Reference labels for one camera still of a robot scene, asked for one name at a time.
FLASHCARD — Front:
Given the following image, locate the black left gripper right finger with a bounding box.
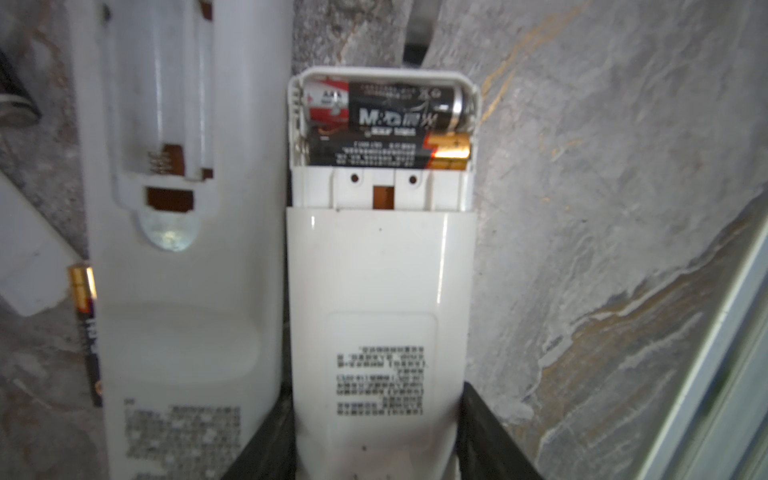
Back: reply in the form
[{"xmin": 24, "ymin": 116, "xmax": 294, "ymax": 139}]
[{"xmin": 455, "ymin": 382, "xmax": 543, "ymax": 480}]

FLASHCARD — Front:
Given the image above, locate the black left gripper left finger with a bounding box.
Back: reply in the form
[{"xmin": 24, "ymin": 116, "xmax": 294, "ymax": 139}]
[{"xmin": 221, "ymin": 384, "xmax": 296, "ymax": 480}]

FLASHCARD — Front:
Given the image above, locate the black gold AAA battery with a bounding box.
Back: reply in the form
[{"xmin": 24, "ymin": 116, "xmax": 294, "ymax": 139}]
[{"xmin": 307, "ymin": 131, "xmax": 472, "ymax": 170}]

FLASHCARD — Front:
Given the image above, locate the white battery cover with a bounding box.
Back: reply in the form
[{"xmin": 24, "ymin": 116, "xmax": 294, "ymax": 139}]
[{"xmin": 1, "ymin": 176, "xmax": 80, "ymax": 317}]

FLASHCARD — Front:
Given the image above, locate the black red AAA battery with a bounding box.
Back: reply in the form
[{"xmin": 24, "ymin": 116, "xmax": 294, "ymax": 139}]
[{"xmin": 303, "ymin": 79, "xmax": 467, "ymax": 132}]

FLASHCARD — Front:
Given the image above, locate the white slim remote control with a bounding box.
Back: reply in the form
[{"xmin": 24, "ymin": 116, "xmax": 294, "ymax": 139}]
[{"xmin": 67, "ymin": 1, "xmax": 293, "ymax": 479}]

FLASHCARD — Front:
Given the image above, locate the orange black screwdriver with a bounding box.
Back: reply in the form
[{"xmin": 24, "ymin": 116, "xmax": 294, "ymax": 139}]
[{"xmin": 402, "ymin": 0, "xmax": 443, "ymax": 68}]

